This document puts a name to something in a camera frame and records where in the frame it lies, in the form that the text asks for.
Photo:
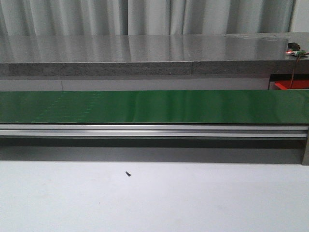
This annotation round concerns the green conveyor belt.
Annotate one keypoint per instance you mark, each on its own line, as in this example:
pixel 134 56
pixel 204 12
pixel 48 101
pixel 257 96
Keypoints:
pixel 156 106

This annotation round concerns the grey stone counter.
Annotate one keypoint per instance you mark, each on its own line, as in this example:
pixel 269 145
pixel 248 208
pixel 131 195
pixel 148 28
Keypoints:
pixel 77 55

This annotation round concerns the red plastic tray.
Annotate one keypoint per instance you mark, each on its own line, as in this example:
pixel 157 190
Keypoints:
pixel 285 85

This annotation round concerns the small green circuit board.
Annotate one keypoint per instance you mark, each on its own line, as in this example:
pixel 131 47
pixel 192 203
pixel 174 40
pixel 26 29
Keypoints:
pixel 294 49

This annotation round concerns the grey curtain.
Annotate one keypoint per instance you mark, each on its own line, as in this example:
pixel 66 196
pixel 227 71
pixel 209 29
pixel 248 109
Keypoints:
pixel 151 17

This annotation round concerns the aluminium conveyor frame rail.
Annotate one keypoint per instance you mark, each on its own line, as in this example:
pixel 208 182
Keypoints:
pixel 258 144

